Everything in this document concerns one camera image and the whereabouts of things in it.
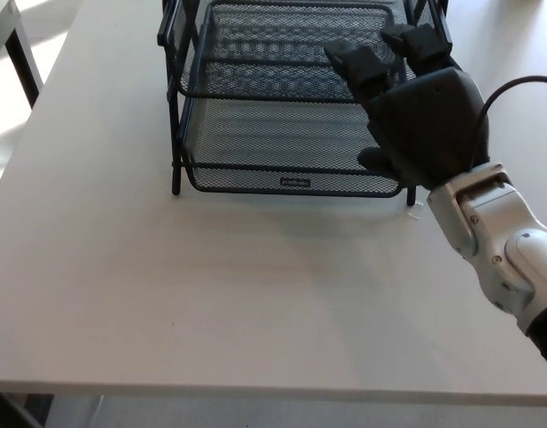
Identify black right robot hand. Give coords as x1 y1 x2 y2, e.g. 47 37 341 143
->
322 24 492 191

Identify wide black mesh drawer tray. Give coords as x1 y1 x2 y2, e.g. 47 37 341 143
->
166 8 417 103

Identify silver metal desk leg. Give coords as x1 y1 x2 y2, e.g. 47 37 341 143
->
50 394 104 428

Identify clear tape piece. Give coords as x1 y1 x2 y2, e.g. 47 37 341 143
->
396 200 424 220

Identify small black mesh tray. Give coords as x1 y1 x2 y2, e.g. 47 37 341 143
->
195 0 397 69

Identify labelled black mesh tray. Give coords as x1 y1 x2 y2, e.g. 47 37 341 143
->
180 95 404 198

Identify white side table black legs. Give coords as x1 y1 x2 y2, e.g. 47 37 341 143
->
0 0 45 111

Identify dark grey chair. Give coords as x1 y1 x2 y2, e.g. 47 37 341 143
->
0 391 45 428

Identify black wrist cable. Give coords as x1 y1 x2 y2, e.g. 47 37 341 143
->
471 75 547 169

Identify black metal organizer frame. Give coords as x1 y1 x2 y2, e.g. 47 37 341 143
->
156 0 453 207

